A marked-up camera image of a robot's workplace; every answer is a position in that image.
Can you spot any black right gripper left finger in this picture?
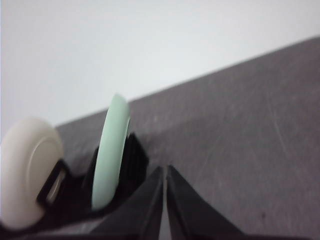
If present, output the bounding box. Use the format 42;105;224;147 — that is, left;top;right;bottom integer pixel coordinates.
48;166;165;240

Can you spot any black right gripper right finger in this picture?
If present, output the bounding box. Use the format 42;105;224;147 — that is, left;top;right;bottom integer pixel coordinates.
166;165;250;240

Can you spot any white plate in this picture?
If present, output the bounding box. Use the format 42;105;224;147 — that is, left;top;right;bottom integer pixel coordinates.
1;117;64;230

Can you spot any black plate rack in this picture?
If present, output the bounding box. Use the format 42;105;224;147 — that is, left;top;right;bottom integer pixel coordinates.
0;132;149;238

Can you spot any mint green plate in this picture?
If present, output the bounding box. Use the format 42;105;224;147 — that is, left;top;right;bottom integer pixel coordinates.
91;94;131;210

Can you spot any grey table mat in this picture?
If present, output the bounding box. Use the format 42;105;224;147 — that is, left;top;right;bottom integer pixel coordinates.
56;35;320;240

